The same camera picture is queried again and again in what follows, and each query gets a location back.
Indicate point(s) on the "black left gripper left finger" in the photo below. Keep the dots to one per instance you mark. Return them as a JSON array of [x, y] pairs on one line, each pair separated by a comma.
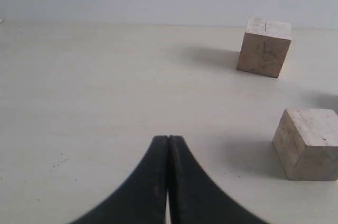
[[142, 196]]

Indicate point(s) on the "second largest wooden cube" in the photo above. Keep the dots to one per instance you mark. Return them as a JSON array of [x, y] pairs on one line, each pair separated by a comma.
[[306, 144]]

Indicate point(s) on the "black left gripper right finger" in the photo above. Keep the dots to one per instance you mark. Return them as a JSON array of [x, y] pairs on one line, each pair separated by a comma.
[[193, 196]]

